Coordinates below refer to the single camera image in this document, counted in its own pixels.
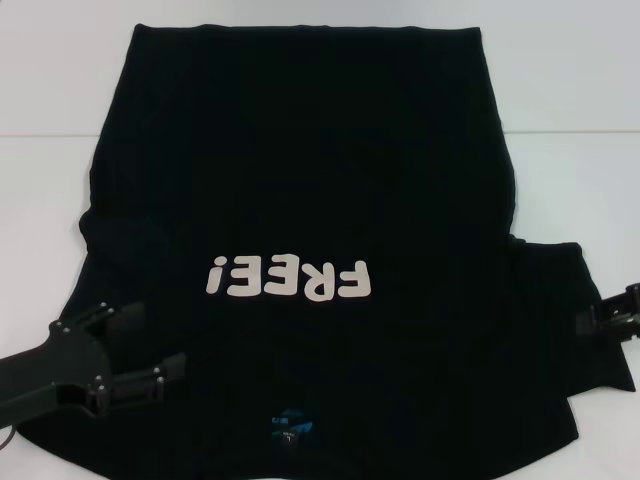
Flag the black shirt with FREE print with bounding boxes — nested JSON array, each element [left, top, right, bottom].
[[14, 22, 640, 480]]

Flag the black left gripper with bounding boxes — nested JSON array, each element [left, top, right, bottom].
[[0, 300, 190, 427]]

